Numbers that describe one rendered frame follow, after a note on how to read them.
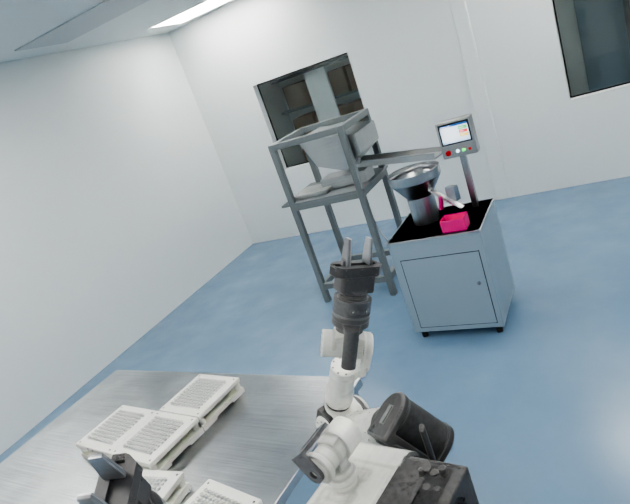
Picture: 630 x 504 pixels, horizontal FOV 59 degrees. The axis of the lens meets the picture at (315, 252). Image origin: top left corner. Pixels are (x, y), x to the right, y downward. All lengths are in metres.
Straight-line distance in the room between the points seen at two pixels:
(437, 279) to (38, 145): 3.85
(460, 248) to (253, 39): 4.13
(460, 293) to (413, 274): 0.33
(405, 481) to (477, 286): 2.72
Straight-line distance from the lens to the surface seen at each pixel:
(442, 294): 3.82
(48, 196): 5.75
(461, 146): 3.81
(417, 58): 6.21
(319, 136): 4.48
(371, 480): 1.13
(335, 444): 1.07
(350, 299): 1.26
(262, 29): 6.85
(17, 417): 5.44
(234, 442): 2.12
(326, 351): 1.30
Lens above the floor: 2.03
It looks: 18 degrees down
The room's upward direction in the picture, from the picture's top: 20 degrees counter-clockwise
